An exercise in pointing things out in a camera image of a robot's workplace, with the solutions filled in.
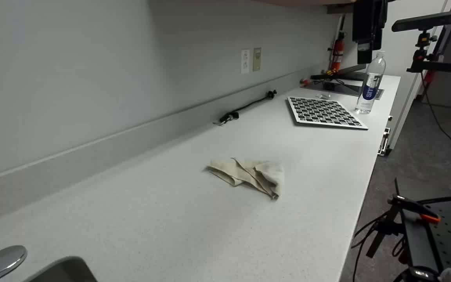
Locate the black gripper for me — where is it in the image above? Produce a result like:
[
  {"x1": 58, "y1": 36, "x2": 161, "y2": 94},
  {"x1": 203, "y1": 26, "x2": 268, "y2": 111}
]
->
[{"x1": 351, "y1": 0, "x2": 388, "y2": 51}]

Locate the beige cloth towel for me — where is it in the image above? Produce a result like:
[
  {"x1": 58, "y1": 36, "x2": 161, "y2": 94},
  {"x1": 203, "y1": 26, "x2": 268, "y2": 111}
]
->
[{"x1": 205, "y1": 156, "x2": 285, "y2": 202}]

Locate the red and black standing tool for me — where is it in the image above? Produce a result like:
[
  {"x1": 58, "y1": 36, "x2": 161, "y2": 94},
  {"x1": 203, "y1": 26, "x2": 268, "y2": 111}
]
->
[{"x1": 325, "y1": 14, "x2": 347, "y2": 75}]

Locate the clear plastic water bottle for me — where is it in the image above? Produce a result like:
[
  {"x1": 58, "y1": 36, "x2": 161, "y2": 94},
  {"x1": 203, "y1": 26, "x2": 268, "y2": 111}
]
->
[{"x1": 354, "y1": 51, "x2": 388, "y2": 115}]

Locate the black flat device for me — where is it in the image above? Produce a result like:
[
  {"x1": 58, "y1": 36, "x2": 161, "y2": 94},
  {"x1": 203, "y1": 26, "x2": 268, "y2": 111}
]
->
[{"x1": 308, "y1": 68, "x2": 385, "y2": 100}]

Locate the black white checkerboard calibration board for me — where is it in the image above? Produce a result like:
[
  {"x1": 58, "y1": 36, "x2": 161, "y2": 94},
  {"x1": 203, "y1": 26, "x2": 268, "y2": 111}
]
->
[{"x1": 285, "y1": 94, "x2": 369, "y2": 131}]

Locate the stainless steel sink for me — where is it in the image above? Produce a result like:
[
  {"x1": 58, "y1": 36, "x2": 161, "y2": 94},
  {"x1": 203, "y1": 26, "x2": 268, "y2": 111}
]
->
[{"x1": 23, "y1": 255, "x2": 98, "y2": 282}]

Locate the black stereo camera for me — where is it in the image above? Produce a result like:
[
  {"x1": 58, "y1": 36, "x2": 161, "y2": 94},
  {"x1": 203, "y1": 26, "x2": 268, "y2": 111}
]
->
[{"x1": 390, "y1": 7, "x2": 451, "y2": 32}]

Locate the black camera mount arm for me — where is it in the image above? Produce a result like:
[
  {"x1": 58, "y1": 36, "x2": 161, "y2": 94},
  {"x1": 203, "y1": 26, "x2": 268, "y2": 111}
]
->
[{"x1": 405, "y1": 29, "x2": 451, "y2": 75}]

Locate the aluminium edge bracket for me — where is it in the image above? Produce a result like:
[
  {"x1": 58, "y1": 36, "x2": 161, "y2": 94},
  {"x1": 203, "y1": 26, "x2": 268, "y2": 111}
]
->
[{"x1": 377, "y1": 114, "x2": 396, "y2": 158}]

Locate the beige wall plate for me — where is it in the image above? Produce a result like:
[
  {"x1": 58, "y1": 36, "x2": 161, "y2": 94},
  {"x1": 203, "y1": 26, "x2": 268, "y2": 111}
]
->
[{"x1": 250, "y1": 45, "x2": 263, "y2": 73}]

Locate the white wall outlet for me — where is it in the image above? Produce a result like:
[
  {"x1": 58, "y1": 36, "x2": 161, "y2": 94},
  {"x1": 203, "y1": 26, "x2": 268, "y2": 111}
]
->
[{"x1": 239, "y1": 48, "x2": 252, "y2": 75}]

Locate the orange clamp handle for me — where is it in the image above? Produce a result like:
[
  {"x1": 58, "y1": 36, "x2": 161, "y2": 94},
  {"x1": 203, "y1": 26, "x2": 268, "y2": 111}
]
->
[{"x1": 416, "y1": 211, "x2": 443, "y2": 225}]

